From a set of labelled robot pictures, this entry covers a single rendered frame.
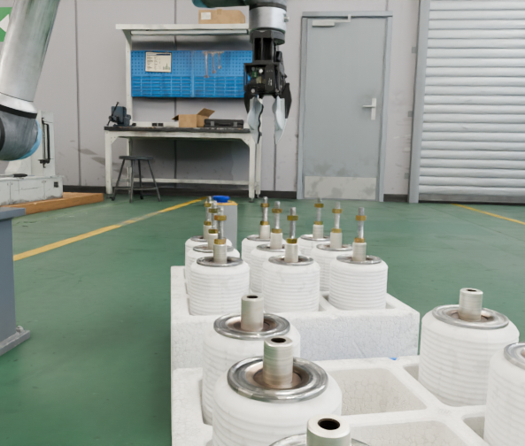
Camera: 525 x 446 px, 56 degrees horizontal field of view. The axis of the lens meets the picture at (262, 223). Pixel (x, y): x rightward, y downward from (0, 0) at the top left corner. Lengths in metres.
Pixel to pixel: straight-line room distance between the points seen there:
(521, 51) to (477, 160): 1.23
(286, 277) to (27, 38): 0.78
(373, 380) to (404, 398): 0.05
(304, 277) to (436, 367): 0.29
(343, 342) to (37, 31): 0.91
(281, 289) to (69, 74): 5.93
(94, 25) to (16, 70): 5.33
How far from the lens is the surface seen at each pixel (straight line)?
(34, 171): 4.47
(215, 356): 0.47
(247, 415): 0.35
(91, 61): 6.47
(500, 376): 0.46
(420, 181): 5.86
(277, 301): 0.78
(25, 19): 1.23
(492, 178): 6.09
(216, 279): 0.75
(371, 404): 0.62
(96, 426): 0.86
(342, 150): 5.80
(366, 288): 0.81
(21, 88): 1.24
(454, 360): 0.54
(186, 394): 0.52
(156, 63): 6.03
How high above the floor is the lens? 0.41
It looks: 7 degrees down
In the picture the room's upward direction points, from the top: 1 degrees clockwise
